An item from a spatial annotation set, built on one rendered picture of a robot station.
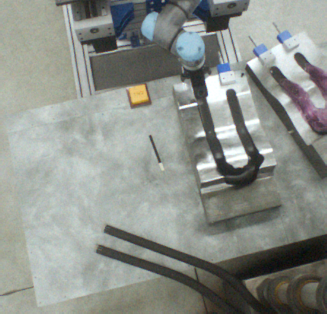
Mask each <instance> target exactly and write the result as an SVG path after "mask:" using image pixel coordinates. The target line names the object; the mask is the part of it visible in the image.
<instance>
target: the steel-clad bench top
mask: <svg viewBox="0 0 327 314"><path fill-rule="evenodd" d="M253 59H254V58H253ZM253 59H250V60H246V61H241V62H234V63H231V64H229V66H230V70H231V71H233V72H235V71H238V70H241V69H243V70H244V73H245V77H246V79H247V84H248V86H249V88H250V92H251V96H252V98H253V102H254V105H255V111H256V114H257V116H258V120H259V123H260V125H261V127H262V129H263V131H264V133H265V135H266V137H267V138H268V141H269V144H270V146H271V148H272V151H273V153H274V157H275V161H276V163H277V165H276V167H275V168H274V171H273V172H274V177H275V180H276V182H277V187H278V189H279V191H280V198H281V200H282V203H283V205H281V206H280V207H278V208H274V209H271V210H267V211H263V212H258V213H255V214H252V215H244V216H242V217H238V218H233V219H230V220H227V221H222V222H219V223H214V224H211V225H207V220H206V217H205V214H204V207H203V204H202V202H201V197H200V194H199V190H198V186H197V184H196V178H195V177H194V173H193V168H192V166H191V163H186V160H188V159H189V158H190V156H189V152H188V149H187V145H186V142H185V138H184V135H183V132H182V127H181V125H180V120H179V117H178V111H177V107H176V104H175V100H174V97H173V85H177V84H181V83H182V82H181V80H180V75H177V76H174V77H168V78H165V79H162V80H156V81H152V82H150V83H147V87H148V90H149V92H150V98H151V105H147V106H143V107H138V108H135V109H132V110H131V108H130V104H129V101H128V97H127V93H126V88H127V87H126V88H120V89H117V90H113V91H108V92H104V93H100V94H96V95H92V96H87V97H84V98H80V99H75V100H68V101H65V102H60V103H57V104H51V105H47V106H44V107H39V108H36V109H32V110H27V111H24V112H18V113H15V114H11V115H5V123H6V127H7V135H8V139H9V147H10V151H11V155H12V163H13V167H14V172H15V183H16V188H17V192H18V199H19V203H20V211H21V215H22V220H23V227H24V232H25V236H26V244H27V248H28V255H29V260H30V264H31V275H32V280H33V284H34V291H35V295H36V303H37V307H41V306H46V305H51V304H55V303H57V302H62V301H65V300H67V299H73V298H76V297H77V298H79V297H81V296H87V295H90V294H94V293H98V292H101V291H105V290H108V289H111V288H119V287H122V286H127V285H130V284H133V283H138V282H141V281H144V280H149V279H152V278H154V277H163V276H161V275H158V274H156V273H153V272H150V271H147V270H145V269H141V268H139V267H136V266H131V265H129V264H126V263H123V262H121V261H118V260H115V259H112V258H110V257H107V256H103V255H101V254H99V253H94V252H93V249H94V247H95V245H96V244H99V245H103V246H105V247H108V248H111V249H113V250H116V251H119V252H121V253H127V254H129V255H132V256H136V257H138V258H140V259H144V260H146V261H150V262H152V263H154V264H157V265H160V266H165V267H168V268H170V269H174V270H177V271H178V272H181V271H185V270H187V269H192V268H195V266H191V265H189V264H186V263H183V262H181V261H178V260H177V259H173V258H170V257H168V256H165V255H164V254H159V253H156V252H153V251H151V250H148V249H146V248H143V247H140V246H138V245H135V244H134V243H131V242H126V241H124V240H121V239H118V238H116V237H113V236H111V235H108V234H105V233H104V232H101V228H102V226H103V225H104V224H107V225H109V226H112V227H114V228H116V229H122V230H124V231H127V232H129V233H132V234H135V235H137V236H139V237H142V238H145V239H147V240H150V241H152V242H157V243H160V244H162V245H165V246H167V247H169V248H173V249H175V250H178V251H180V252H183V253H186V254H191V255H192V256H195V257H198V258H200V259H203V260H205V261H208V262H210V263H213V264H214V263H217V262H220V261H225V260H228V259H232V258H236V257H239V256H243V255H247V254H250V253H254V252H258V251H264V250H268V249H271V248H276V247H279V246H282V245H287V244H290V243H293V242H298V241H301V240H306V239H309V238H312V237H316V236H323V235H325V234H327V176H326V177H325V178H323V179H321V177H320V176H319V175H318V173H317V172H316V171H315V169H314V166H313V165H312V164H311V163H310V162H309V160H308V159H307V157H306V156H305V155H304V153H303V151H302V150H301V148H300V147H299V146H298V145H297V143H296V141H295V140H294V139H293V138H292V136H291V134H288V130H287V129H286V127H285V126H284V125H283V123H282V122H281V120H280V118H279V116H278V115H277V113H275V111H274V110H273V109H272V107H271V106H270V104H269V103H268V101H267V100H266V98H265V97H264V95H263V94H262V93H261V91H260V90H259V88H257V86H256V85H255V83H254V81H253V79H252V78H251V76H250V75H249V74H248V73H247V72H246V70H245V67H246V64H247V63H248V62H250V61H251V60H253ZM150 135H151V137H152V138H153V141H154V144H155V147H156V150H157V151H158V154H159V156H160V159H161V162H162V164H163V167H164V170H163V171H162V170H161V167H160V164H159V163H158V159H157V157H156V155H155V151H154V150H153V146H152V144H151V140H150V138H149V136H150Z"/></svg>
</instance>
